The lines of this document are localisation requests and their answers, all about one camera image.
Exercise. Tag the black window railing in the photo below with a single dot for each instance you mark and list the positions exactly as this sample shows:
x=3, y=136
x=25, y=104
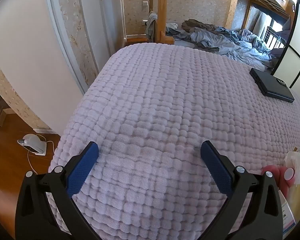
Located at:
x=275, y=38

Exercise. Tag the lilac quilted blanket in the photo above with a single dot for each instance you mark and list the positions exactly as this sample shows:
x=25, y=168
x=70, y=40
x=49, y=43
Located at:
x=152, y=92

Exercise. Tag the black flat case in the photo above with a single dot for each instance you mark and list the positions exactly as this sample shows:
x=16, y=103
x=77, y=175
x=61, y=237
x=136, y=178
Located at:
x=270, y=85

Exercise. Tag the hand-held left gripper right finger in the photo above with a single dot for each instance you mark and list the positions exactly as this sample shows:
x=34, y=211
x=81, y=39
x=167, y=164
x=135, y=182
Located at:
x=216, y=166

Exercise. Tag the brown blanket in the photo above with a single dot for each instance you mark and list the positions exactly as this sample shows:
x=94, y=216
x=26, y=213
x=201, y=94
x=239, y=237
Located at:
x=197, y=25

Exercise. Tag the white garment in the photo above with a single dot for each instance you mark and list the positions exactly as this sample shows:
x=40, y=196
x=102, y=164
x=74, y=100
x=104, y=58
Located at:
x=172, y=25

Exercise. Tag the white wall socket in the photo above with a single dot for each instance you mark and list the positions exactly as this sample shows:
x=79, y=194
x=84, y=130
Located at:
x=145, y=22

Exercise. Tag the blue crumpled duvet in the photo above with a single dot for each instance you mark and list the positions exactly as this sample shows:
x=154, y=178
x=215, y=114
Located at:
x=230, y=45

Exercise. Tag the grey hanging garment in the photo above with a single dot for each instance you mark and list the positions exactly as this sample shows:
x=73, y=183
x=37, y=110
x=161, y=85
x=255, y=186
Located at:
x=151, y=25

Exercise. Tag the white printed box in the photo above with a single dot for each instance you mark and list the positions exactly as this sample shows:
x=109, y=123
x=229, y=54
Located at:
x=287, y=212

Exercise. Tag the white floor device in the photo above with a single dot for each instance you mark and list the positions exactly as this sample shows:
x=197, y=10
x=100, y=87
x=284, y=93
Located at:
x=32, y=141

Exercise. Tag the white crumpled tissue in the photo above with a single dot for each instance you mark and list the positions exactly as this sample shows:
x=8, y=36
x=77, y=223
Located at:
x=298, y=162

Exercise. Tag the white wardrobe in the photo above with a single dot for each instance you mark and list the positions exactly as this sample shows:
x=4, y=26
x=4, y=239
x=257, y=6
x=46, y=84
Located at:
x=107, y=17

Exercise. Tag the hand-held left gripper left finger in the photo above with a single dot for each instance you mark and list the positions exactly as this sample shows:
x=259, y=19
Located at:
x=82, y=165

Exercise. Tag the wooden bunk bed frame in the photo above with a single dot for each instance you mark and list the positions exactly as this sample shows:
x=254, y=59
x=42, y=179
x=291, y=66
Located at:
x=162, y=5

